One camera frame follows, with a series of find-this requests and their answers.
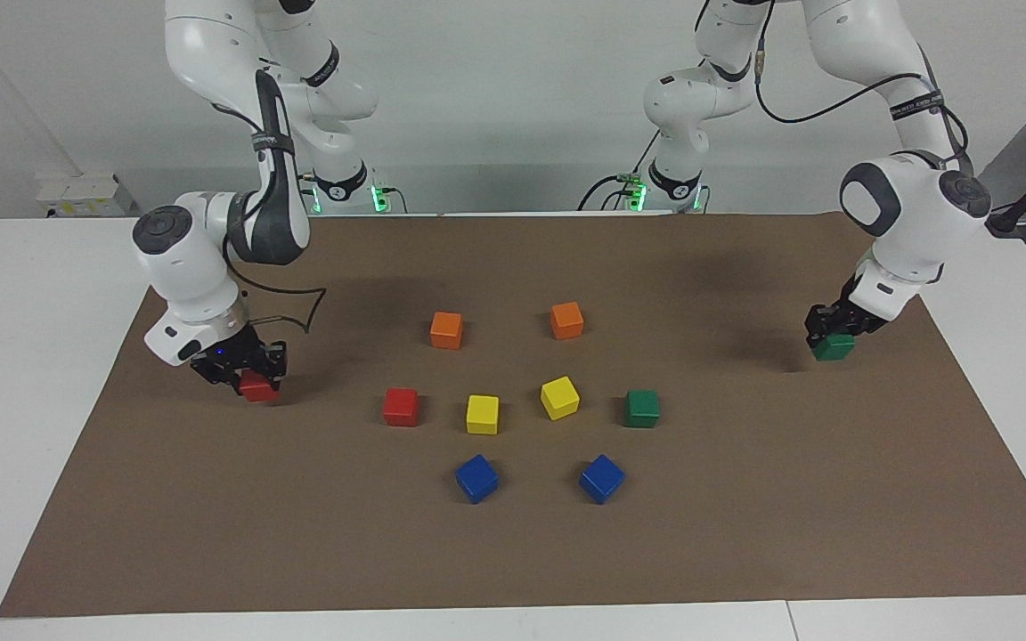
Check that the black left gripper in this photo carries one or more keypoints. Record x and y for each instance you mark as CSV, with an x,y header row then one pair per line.
x,y
847,316

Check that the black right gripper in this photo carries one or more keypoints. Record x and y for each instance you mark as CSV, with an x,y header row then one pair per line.
x,y
228,356

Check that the red wooden cube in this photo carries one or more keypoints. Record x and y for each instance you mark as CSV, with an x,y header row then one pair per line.
x,y
401,407
256,387

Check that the green wooden cube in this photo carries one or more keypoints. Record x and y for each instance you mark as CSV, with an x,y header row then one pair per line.
x,y
641,409
834,347

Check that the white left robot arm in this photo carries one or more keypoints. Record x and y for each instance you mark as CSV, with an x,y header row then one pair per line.
x,y
914,214

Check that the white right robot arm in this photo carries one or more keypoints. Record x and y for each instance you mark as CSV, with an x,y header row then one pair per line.
x,y
192,267

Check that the orange wooden cube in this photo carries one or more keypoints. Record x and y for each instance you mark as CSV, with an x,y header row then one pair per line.
x,y
446,329
566,320

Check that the yellow wooden cube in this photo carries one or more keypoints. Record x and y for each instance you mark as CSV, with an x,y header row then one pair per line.
x,y
482,414
559,397

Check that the blue wooden cube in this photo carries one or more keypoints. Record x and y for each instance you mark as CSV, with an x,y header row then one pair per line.
x,y
476,478
602,479

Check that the white power strip box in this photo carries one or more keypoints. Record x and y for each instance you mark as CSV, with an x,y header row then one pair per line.
x,y
77,191

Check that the brown table mat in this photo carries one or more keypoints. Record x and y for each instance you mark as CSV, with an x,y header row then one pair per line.
x,y
513,543

